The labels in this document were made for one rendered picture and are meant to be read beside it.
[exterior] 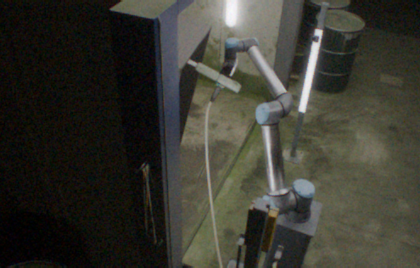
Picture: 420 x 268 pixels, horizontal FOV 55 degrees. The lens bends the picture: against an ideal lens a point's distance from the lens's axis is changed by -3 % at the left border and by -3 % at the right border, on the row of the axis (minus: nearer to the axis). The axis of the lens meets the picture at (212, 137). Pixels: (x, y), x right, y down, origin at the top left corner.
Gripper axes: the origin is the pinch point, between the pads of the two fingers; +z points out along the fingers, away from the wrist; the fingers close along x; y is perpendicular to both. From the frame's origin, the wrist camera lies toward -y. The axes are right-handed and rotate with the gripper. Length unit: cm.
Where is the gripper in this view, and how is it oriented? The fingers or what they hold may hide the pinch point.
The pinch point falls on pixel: (221, 84)
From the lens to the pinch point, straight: 264.2
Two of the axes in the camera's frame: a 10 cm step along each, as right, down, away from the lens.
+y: -4.2, 6.3, 6.6
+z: -2.6, 6.1, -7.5
